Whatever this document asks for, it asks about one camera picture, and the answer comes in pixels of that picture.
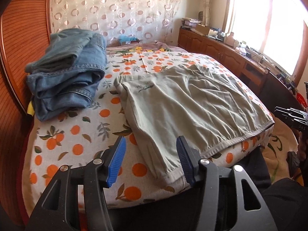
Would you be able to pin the grey-green pants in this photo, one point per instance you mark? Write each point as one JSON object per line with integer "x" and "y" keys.
{"x": 212, "y": 110}

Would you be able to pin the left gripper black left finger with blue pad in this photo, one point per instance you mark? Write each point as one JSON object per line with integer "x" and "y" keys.
{"x": 57, "y": 208}

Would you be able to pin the white plastic jug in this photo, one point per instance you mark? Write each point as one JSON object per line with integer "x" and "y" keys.
{"x": 230, "y": 40}

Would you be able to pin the person's right hand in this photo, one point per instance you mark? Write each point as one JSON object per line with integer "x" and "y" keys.
{"x": 302, "y": 146}

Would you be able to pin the cardboard box blue cloth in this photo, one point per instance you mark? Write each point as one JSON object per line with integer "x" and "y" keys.
{"x": 127, "y": 40}

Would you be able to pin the floral blanket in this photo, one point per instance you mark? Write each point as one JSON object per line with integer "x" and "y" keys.
{"x": 144, "y": 47}

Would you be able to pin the orange print bed sheet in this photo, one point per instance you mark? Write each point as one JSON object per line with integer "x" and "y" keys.
{"x": 78, "y": 136}

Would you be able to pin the circle pattern sheer curtain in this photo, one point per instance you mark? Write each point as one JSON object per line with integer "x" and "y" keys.
{"x": 146, "y": 20}

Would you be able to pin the window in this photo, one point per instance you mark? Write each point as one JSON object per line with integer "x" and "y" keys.
{"x": 274, "y": 29}

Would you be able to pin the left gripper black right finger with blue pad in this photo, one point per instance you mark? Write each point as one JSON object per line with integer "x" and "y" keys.
{"x": 227, "y": 198}

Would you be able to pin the cardboard box on cabinet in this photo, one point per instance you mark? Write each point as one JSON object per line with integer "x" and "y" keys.
{"x": 205, "y": 30}

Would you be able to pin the blue denim jeans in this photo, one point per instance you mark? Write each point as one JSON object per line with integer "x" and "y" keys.
{"x": 68, "y": 74}

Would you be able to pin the stack of books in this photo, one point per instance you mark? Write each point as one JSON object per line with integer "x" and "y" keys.
{"x": 190, "y": 22}

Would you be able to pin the wooden slatted wardrobe door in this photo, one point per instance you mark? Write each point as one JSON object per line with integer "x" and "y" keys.
{"x": 25, "y": 34}

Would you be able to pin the wooden cabinet row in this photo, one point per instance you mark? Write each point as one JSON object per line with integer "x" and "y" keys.
{"x": 269, "y": 89}

